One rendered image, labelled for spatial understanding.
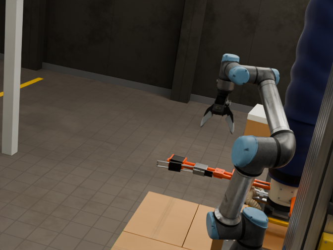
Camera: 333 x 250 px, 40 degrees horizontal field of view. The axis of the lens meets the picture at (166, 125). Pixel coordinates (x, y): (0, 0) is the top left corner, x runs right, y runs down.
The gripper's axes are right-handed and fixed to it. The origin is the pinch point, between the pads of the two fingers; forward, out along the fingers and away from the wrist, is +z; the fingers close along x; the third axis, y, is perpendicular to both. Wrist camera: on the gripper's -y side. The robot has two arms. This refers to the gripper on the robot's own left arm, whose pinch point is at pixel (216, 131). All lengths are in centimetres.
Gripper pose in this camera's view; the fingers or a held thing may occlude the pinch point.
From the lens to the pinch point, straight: 211.7
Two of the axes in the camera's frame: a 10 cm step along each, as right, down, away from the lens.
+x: -9.6, -2.2, 1.9
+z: -1.4, 9.3, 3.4
